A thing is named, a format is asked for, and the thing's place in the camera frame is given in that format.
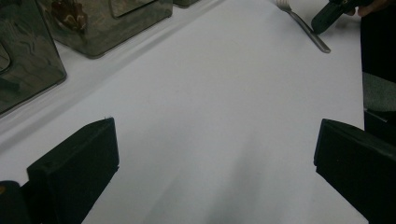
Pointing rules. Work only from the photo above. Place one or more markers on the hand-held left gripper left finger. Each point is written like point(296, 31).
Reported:
point(74, 174)

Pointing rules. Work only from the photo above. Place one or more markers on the metal fork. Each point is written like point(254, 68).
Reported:
point(323, 47)

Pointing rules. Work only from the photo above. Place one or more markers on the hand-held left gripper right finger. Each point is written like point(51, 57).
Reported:
point(358, 174)

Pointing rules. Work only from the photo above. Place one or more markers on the smoky transparent plastic bin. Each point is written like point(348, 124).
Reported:
point(31, 56)
point(124, 28)

